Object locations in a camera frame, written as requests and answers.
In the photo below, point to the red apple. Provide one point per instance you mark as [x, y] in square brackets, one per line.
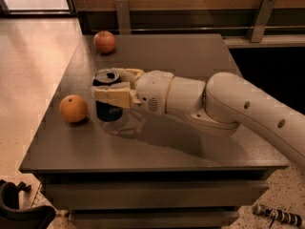
[104, 42]

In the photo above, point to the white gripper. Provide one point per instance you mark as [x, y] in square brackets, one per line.
[152, 91]

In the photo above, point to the left metal bracket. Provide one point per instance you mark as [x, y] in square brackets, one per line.
[123, 16]

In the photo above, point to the black striped cylinder tool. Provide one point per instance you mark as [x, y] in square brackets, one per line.
[279, 215]

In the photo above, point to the grey drawer cabinet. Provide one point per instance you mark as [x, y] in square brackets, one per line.
[146, 171]

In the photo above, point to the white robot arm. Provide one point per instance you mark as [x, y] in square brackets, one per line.
[218, 106]

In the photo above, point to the orange fruit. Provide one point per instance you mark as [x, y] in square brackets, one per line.
[73, 108]

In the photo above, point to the metal bracket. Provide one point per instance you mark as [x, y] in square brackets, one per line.
[123, 16]
[257, 29]

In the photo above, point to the right metal bracket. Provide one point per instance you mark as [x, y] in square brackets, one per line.
[257, 29]

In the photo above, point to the blue pepsi can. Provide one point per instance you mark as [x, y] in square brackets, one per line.
[104, 111]

